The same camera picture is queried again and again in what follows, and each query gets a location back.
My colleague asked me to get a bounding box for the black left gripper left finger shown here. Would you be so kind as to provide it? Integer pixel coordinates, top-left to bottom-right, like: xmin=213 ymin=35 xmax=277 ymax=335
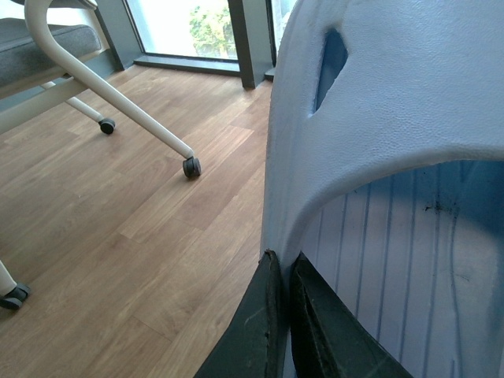
xmin=195 ymin=250 xmax=283 ymax=377

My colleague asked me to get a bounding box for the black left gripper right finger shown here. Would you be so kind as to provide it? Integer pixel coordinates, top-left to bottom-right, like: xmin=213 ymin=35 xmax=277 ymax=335
xmin=289 ymin=254 xmax=411 ymax=377

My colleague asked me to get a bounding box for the light blue slide sandal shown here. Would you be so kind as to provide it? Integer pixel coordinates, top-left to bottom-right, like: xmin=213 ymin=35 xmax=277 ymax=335
xmin=261 ymin=1 xmax=503 ymax=377

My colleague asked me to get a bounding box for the white office chair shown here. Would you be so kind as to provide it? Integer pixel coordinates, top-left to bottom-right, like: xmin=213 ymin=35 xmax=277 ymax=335
xmin=0 ymin=0 xmax=202 ymax=310

